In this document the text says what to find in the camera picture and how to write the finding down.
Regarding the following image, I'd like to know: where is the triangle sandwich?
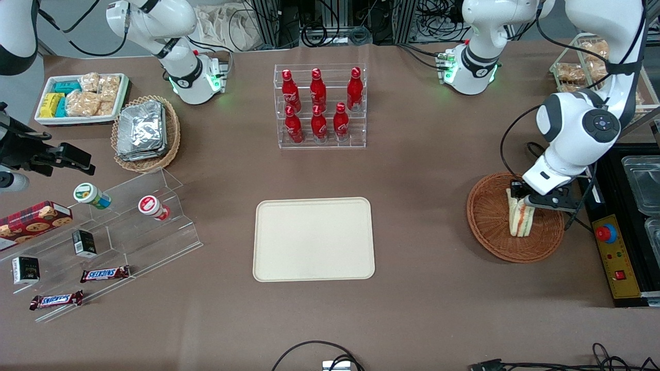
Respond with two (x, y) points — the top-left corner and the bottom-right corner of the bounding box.
(506, 188), (536, 238)

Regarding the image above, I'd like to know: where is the metal edged glass panel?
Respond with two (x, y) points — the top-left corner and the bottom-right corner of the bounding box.
(619, 106), (660, 139)

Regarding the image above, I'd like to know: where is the black cable with connector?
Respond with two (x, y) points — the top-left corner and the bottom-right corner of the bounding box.
(469, 343), (660, 371)

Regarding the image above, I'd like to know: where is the steel food pan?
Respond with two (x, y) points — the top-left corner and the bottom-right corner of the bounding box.
(621, 155), (660, 216)
(645, 216), (660, 253)

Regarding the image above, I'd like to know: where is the white wire rack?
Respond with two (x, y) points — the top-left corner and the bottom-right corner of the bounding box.
(550, 32), (660, 140)

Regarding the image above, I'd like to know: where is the black food warmer appliance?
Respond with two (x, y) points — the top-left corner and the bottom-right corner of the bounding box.
(577, 144), (660, 308)

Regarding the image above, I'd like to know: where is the stack of foil containers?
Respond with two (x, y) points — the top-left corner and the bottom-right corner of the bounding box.
(116, 100), (167, 161)

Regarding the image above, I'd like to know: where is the clear acrylic stepped display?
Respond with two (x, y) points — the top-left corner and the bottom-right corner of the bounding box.
(0, 167), (203, 324)

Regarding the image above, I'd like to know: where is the Snickers bar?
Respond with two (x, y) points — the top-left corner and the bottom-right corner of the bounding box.
(80, 265), (130, 283)
(29, 290), (84, 311)

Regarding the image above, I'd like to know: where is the beige plastic serving tray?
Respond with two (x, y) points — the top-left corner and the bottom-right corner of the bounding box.
(253, 197), (375, 282)

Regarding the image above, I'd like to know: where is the aluminium frame with cables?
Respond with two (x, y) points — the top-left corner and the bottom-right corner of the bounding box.
(247, 0), (465, 47)

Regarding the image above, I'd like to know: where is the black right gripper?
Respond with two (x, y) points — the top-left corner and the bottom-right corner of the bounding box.
(0, 103), (96, 178)

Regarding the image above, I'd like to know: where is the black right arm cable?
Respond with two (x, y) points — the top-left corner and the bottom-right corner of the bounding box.
(39, 0), (129, 57)

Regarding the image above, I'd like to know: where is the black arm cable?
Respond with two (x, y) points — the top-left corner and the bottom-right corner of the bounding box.
(499, 0), (648, 230)
(39, 0), (129, 57)

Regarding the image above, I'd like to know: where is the white cloth bag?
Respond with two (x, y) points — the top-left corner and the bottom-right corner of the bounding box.
(195, 4), (263, 52)

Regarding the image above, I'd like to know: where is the red cola bottle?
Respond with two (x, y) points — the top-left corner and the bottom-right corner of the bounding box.
(285, 106), (304, 144)
(333, 102), (350, 141)
(311, 105), (328, 142)
(282, 70), (302, 113)
(346, 67), (364, 111)
(310, 68), (327, 111)

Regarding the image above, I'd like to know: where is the red tartan cookie box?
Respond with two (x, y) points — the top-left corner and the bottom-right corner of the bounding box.
(0, 201), (73, 251)

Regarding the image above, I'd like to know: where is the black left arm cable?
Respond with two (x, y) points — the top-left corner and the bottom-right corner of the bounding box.
(499, 0), (648, 230)

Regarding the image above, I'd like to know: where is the yellow snack packet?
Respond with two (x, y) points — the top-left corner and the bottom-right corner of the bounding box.
(40, 93), (65, 118)

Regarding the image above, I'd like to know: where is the green lid yogurt cup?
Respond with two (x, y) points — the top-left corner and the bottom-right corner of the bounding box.
(73, 183), (111, 210)

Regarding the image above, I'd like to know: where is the black looped cable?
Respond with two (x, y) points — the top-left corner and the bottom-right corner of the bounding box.
(272, 340), (364, 371)

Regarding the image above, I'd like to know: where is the small black white box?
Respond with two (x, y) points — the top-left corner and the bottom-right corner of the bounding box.
(12, 256), (40, 285)

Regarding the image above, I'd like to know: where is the red lid yogurt cup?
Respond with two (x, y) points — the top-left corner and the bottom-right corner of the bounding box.
(138, 195), (171, 221)

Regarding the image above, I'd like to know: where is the white plastic snack bin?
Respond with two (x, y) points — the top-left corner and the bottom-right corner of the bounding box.
(35, 73), (129, 127)

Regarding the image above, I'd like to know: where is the clear acrylic bottle rack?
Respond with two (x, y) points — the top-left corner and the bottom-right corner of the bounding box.
(274, 63), (367, 149)

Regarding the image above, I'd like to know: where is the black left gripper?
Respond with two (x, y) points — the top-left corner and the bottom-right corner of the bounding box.
(510, 180), (578, 212)

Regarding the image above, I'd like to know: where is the brown round wicker basket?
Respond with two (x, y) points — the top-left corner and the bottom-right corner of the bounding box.
(467, 172), (566, 264)

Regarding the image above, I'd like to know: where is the light oval wicker basket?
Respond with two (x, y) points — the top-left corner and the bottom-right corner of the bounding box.
(111, 95), (181, 173)

